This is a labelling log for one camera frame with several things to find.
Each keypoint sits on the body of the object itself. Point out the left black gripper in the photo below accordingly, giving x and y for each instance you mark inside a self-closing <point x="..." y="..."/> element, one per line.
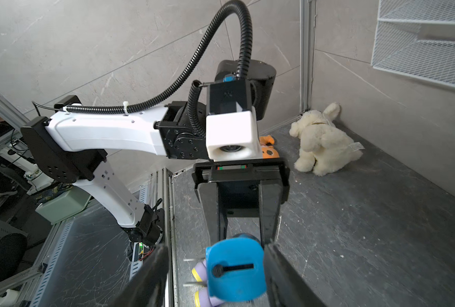
<point x="246" y="188"/>

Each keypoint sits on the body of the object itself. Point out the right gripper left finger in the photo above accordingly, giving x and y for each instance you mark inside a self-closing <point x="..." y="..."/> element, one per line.
<point x="147" y="287"/>

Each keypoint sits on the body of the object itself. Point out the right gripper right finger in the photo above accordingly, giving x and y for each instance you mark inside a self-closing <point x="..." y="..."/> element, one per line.
<point x="285" y="287"/>

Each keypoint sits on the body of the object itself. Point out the purple flashlight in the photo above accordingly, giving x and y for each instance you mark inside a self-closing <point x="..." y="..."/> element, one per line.
<point x="199" y="272"/>
<point x="202" y="299"/>

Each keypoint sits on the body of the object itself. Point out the blue flashlight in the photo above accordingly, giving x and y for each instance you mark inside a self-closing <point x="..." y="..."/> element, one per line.
<point x="235" y="270"/>

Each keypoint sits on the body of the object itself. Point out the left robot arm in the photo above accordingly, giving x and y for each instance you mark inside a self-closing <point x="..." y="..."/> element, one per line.
<point x="72" y="147"/>

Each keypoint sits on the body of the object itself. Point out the orange plush toy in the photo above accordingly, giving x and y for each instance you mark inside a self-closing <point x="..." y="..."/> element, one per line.
<point x="267" y="147"/>

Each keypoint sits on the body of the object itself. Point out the white plush dog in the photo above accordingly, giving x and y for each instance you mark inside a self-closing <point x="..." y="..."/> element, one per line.
<point x="324" y="148"/>

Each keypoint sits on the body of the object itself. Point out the white wire wall basket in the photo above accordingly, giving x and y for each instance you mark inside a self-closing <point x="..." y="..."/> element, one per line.
<point x="416" y="39"/>

